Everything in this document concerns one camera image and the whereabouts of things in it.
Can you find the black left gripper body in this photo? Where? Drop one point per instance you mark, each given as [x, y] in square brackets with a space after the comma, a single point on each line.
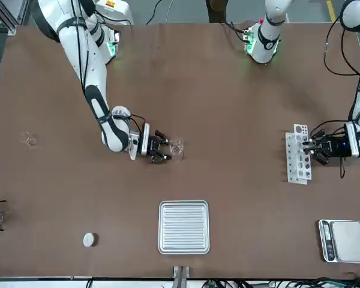
[336, 146]

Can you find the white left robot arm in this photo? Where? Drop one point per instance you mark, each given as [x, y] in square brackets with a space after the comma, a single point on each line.
[268, 45]

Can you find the silver digital scale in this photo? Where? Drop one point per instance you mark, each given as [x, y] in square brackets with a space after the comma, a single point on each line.
[348, 241]

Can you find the ribbed metal tray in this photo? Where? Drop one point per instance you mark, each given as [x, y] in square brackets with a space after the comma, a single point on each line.
[183, 228]

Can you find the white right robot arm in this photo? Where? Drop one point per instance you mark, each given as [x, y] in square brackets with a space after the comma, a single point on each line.
[90, 60]

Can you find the person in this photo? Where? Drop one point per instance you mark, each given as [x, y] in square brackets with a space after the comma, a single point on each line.
[217, 10]

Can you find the aluminium frame post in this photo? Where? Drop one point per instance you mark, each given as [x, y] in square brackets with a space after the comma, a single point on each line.
[181, 277]

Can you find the white test tube rack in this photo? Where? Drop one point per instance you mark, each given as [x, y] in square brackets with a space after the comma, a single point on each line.
[291, 168]

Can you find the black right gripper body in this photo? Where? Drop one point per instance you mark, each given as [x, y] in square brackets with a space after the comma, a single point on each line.
[154, 146]

